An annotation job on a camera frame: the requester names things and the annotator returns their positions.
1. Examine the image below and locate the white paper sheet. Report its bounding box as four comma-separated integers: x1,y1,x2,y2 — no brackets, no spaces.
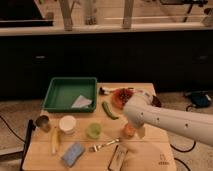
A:
72,95,92,108

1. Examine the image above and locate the dark blue bag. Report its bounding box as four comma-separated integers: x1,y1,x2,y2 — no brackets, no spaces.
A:
190,92,212,108

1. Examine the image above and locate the silver fork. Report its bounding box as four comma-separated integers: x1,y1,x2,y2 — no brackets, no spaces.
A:
89,138,121,152

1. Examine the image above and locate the blue sponge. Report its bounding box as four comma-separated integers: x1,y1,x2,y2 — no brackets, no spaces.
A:
61,142,85,167

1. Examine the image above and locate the green plastic tray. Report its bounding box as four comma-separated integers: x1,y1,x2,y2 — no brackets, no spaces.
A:
43,77,97,113

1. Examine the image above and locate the wooden rectangular block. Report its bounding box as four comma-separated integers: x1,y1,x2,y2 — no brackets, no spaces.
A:
108,145,128,171

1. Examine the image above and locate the dark red bowl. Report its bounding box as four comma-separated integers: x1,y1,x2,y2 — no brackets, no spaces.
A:
152,96,162,107

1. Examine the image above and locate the black cable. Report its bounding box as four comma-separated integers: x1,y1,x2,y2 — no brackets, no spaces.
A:
169,103,201,171

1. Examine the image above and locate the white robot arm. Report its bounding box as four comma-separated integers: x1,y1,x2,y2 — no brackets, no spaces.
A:
123,91,213,146

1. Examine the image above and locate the metal cup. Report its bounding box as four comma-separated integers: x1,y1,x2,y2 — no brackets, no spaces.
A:
35,115,51,132

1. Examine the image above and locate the small green cup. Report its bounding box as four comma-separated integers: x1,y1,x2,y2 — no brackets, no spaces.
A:
86,123,102,139

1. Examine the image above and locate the white paper cup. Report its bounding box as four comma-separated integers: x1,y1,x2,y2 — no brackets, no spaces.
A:
59,116,76,134

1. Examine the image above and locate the brush with white handle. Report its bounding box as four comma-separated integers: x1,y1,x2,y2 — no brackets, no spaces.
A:
99,87,134,95

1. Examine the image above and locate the orange bowl with contents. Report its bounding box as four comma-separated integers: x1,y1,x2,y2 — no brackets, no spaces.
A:
111,88,133,109

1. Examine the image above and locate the red orange apple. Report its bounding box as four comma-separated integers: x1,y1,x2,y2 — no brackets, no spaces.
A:
123,123,136,138

